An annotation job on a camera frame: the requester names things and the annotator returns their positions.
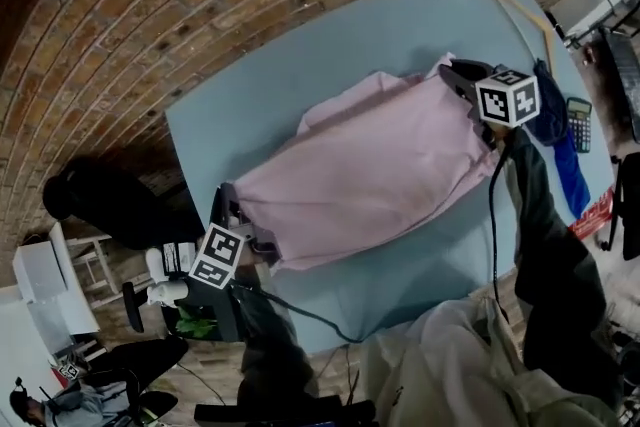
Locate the pink shirt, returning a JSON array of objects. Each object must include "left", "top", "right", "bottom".
[{"left": 232, "top": 52, "right": 501, "bottom": 272}]

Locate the black calculator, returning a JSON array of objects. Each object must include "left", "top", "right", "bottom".
[{"left": 566, "top": 97, "right": 594, "bottom": 154}]

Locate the black hand-held gripper cable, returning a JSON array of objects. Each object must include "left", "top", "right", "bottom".
[
  {"left": 487, "top": 149, "right": 511, "bottom": 321},
  {"left": 232, "top": 282, "right": 364, "bottom": 345}
]

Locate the black mesh-back office chair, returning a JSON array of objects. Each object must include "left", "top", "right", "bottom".
[{"left": 42, "top": 157, "right": 246, "bottom": 344}]

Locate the white wooden stool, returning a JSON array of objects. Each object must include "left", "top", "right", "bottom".
[{"left": 64, "top": 234, "right": 126, "bottom": 311}]

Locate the person's right forearm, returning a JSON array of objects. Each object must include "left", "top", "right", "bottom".
[{"left": 499, "top": 127, "right": 609, "bottom": 316}]

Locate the green leafy plant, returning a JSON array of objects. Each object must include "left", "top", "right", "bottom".
[{"left": 174, "top": 307, "right": 219, "bottom": 339}]

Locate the red box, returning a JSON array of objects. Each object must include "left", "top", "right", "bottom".
[{"left": 567, "top": 187, "right": 616, "bottom": 241}]

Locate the black swivel office chair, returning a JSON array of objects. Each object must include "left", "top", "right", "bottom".
[{"left": 599, "top": 152, "right": 640, "bottom": 261}]

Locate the white cabinet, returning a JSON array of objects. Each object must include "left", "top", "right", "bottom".
[{"left": 12, "top": 222, "right": 101, "bottom": 336}]

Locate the dark grey-blue cloth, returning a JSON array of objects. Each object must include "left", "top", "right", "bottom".
[{"left": 522, "top": 58, "right": 570, "bottom": 147}]

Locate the person's left forearm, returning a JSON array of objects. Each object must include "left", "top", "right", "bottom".
[{"left": 229, "top": 287, "right": 321, "bottom": 416}]

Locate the person's beige vest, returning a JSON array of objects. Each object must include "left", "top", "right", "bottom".
[{"left": 359, "top": 297, "right": 621, "bottom": 427}]

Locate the black and white striped box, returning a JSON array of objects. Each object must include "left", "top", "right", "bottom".
[{"left": 162, "top": 242, "right": 197, "bottom": 276}]

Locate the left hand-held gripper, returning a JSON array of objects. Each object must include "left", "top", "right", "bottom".
[{"left": 188, "top": 183, "right": 281, "bottom": 290}]

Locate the black mesh recliner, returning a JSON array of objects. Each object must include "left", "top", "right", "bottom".
[{"left": 582, "top": 27, "right": 640, "bottom": 144}]

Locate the wooden clothes hanger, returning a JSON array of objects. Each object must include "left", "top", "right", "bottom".
[{"left": 480, "top": 0, "right": 557, "bottom": 76}]

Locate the white hair dryer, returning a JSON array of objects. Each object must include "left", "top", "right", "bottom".
[{"left": 144, "top": 247, "right": 190, "bottom": 307}]

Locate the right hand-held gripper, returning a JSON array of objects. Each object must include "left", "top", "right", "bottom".
[{"left": 438, "top": 60, "right": 541, "bottom": 147}]

